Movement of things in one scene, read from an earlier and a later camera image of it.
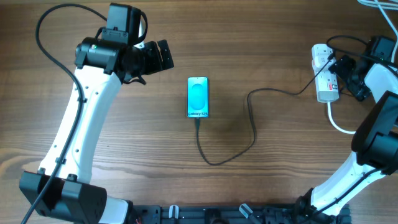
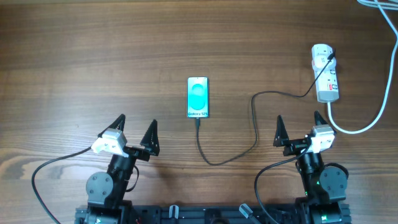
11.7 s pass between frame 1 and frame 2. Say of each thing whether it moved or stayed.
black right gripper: moved
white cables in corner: stayed
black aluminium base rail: stayed
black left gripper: moved
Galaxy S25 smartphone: stayed
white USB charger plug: stayed
